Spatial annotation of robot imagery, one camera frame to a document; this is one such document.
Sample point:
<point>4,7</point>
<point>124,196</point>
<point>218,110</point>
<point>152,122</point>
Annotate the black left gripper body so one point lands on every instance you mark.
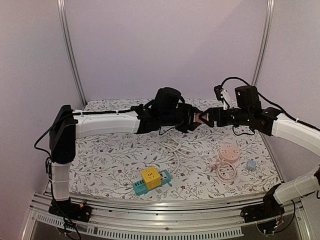
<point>184,118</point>

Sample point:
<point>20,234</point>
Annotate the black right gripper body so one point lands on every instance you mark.
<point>216,117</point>

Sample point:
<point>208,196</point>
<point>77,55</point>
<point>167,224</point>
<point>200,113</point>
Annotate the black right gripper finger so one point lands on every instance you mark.
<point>208,114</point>
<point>209,122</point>

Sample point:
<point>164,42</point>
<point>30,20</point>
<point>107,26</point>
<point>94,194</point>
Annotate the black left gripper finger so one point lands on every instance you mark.
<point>195,111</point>
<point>192,126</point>

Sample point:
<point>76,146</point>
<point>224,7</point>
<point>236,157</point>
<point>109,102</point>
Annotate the pink cube charger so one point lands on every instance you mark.
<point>198,118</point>

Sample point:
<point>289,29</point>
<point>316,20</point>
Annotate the yellow cube socket adapter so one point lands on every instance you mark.
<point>151,177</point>

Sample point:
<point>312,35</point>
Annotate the teal power strip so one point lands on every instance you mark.
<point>142,188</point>

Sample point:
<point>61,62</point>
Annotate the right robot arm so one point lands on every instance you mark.
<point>273,121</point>

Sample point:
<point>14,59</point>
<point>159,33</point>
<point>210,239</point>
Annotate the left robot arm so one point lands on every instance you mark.
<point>167,109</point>

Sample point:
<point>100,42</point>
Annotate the round pink socket hub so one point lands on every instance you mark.
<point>229,153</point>

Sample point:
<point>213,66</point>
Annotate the floral patterned table mat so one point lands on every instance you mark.
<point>107,165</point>

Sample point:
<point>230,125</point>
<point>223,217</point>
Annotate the light blue cube charger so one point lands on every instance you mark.
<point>251,165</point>

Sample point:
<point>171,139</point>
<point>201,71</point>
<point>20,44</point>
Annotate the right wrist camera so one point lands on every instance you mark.
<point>223,96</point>

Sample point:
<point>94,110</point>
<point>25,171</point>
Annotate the right aluminium frame post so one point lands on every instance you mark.
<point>264,41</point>

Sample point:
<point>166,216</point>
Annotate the aluminium frame post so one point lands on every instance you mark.
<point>61,6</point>
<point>264,41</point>

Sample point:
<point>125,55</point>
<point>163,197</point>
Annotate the aluminium front rail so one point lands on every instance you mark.
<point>128,219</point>

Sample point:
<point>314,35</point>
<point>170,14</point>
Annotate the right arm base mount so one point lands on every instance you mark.
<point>257,212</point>

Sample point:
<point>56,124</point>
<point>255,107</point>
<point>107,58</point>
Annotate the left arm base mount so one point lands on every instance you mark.
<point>74,211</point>

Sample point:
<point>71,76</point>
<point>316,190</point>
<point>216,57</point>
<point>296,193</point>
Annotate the left aluminium frame post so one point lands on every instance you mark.
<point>61,6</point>

